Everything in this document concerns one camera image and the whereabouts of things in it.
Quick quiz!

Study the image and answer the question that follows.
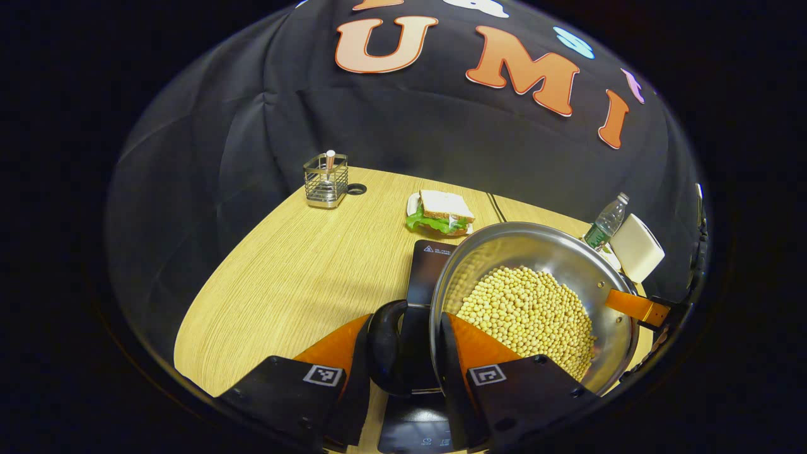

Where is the sandwich with lettuce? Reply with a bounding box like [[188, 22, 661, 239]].
[[405, 189, 475, 236]]

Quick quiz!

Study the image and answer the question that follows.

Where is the pile of soybeans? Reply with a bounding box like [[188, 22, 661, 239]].
[[455, 265, 598, 382]]

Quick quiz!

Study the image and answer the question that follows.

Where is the wire mesh utensil holder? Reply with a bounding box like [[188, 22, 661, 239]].
[[303, 150, 349, 209]]

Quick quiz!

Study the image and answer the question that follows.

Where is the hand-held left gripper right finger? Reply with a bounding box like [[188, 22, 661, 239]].
[[438, 311, 603, 454]]

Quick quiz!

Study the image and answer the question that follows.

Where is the clear plastic water bottle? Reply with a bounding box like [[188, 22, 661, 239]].
[[582, 192, 630, 251]]

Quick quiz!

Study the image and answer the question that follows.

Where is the stainless steel pot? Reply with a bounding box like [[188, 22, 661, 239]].
[[367, 221, 641, 398]]

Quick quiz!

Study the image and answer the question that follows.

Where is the white toaster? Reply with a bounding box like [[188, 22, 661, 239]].
[[608, 213, 666, 284]]

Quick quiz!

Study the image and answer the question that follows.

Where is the black backdrop cloth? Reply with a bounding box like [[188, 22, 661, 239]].
[[104, 0, 707, 379]]

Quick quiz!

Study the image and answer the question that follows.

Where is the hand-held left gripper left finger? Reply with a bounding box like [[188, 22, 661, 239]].
[[218, 313, 374, 451]]

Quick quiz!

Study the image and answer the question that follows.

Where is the black induction cooktop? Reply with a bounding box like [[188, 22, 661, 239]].
[[377, 238, 461, 454]]

